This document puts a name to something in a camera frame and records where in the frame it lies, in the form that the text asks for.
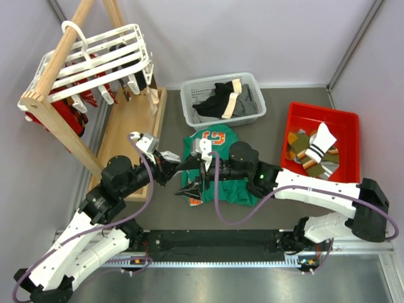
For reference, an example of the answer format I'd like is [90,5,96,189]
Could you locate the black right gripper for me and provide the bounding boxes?
[175,153,250,199]

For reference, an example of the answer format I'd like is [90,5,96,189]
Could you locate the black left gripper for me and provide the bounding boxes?
[121,151,181,198]

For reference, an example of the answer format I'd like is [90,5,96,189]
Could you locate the olive orange striped sock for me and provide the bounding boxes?
[285,132,311,161]

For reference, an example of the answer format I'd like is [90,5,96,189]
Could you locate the white sock black stripes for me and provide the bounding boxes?
[305,122,337,163]

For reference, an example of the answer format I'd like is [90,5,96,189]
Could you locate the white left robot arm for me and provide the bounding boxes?
[13,151,181,302]

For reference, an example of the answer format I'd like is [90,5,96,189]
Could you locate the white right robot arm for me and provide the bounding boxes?
[177,139,389,250]

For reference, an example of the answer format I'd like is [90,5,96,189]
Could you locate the wooden hanger stand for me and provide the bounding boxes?
[18,1,167,187]

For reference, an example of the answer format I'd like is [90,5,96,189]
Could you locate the black socks on hanger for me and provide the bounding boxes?
[109,44,149,102]

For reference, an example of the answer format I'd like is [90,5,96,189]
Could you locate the white clip drying hanger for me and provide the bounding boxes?
[16,20,155,112]

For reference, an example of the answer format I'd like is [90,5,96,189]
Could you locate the red patterned socks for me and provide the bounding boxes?
[17,53,117,137]

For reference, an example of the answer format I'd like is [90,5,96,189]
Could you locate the green jersey shirt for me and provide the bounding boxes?
[183,124,258,206]

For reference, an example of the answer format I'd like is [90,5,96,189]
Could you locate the black clothes in basket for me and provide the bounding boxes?
[193,81,233,118]

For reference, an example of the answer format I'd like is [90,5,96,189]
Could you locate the brown cream sock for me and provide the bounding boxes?
[146,73,160,116]

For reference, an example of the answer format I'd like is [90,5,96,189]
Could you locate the white plastic laundry basket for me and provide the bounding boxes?
[180,72,266,130]

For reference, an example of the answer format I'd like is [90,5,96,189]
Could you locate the grey cloth in basket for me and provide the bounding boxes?
[232,84,258,118]

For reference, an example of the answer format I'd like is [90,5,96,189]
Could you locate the black yellow plaid sock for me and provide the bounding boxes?
[67,99,88,137]

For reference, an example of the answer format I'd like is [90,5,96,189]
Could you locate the cream cloth strip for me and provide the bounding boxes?
[222,79,242,119]

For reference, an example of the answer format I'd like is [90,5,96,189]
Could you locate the red plastic bin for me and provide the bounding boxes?
[281,102,360,183]

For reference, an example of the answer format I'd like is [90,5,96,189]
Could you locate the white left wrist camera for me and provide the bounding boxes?
[129,131,159,161]

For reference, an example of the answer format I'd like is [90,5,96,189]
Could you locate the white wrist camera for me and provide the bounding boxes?
[191,138,213,171]
[129,131,159,161]

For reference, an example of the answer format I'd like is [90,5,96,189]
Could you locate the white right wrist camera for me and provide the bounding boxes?
[191,138,213,171]

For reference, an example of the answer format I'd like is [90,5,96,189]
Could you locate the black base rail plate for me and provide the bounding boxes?
[144,230,285,263]

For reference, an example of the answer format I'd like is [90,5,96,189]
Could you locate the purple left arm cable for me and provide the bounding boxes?
[11,134,155,303]

